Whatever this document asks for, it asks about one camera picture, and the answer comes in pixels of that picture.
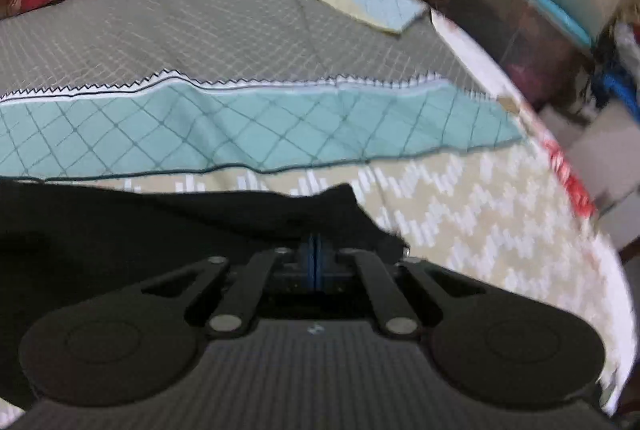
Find black pants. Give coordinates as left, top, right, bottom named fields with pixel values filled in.
left=0, top=180, right=411, bottom=411

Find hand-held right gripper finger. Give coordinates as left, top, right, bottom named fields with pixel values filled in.
left=316, top=235, right=488, bottom=341
left=140, top=235, right=317, bottom=341

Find clear storage box teal lid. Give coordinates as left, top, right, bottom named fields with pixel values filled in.
left=427, top=0, right=598, bottom=111

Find pile of colourful clothes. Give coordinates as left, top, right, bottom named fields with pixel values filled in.
left=592, top=17, right=640, bottom=111

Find patterned bed sheet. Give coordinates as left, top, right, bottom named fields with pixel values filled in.
left=0, top=0, right=616, bottom=416

